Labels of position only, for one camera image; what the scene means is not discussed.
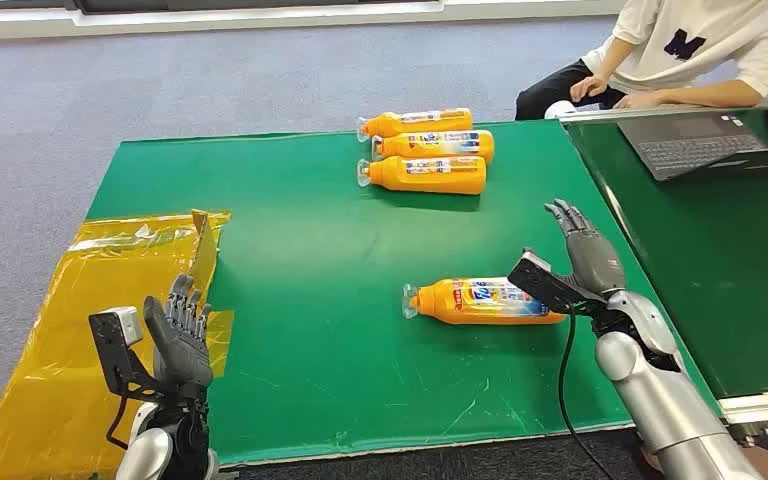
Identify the person's right hand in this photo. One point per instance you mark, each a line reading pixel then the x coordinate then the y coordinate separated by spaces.
pixel 588 87

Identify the person's left hand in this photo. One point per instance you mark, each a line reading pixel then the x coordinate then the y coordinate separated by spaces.
pixel 639 99

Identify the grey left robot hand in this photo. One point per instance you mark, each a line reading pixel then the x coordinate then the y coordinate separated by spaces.
pixel 182 351

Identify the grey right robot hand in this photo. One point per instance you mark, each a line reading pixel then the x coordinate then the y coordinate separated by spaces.
pixel 589 255

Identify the orange detergent bottle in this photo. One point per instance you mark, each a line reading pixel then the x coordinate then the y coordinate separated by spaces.
pixel 424 179
pixel 457 301
pixel 437 147
pixel 417 122

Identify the person's left forearm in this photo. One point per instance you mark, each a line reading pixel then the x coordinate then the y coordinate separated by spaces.
pixel 708 95

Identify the person's right forearm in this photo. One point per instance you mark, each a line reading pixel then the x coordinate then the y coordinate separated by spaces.
pixel 612 60

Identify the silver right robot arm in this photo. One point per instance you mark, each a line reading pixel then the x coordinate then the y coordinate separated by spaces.
pixel 662 397

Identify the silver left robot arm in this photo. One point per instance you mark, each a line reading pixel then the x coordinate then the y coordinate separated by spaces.
pixel 152 454

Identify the white shoe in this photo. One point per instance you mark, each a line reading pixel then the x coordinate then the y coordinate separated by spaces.
pixel 559 110

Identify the dark grey laptop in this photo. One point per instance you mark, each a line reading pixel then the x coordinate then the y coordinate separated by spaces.
pixel 689 142

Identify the yellow taped cardboard box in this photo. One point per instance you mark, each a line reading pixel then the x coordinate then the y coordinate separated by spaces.
pixel 86 331

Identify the person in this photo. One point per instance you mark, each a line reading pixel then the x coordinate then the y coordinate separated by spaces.
pixel 742 33

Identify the green topped side table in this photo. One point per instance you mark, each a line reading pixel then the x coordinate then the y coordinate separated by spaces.
pixel 722 265

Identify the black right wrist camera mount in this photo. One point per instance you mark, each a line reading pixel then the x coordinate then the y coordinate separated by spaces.
pixel 546 285

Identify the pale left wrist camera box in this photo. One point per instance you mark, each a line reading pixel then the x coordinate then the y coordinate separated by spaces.
pixel 126 324

